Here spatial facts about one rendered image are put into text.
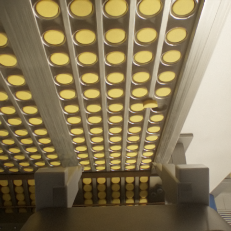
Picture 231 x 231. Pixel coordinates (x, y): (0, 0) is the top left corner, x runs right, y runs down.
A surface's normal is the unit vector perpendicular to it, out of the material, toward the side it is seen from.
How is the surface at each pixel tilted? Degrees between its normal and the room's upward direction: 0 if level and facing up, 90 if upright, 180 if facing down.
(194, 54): 0
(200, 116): 0
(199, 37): 0
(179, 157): 90
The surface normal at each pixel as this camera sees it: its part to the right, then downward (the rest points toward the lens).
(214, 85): 0.03, 0.86
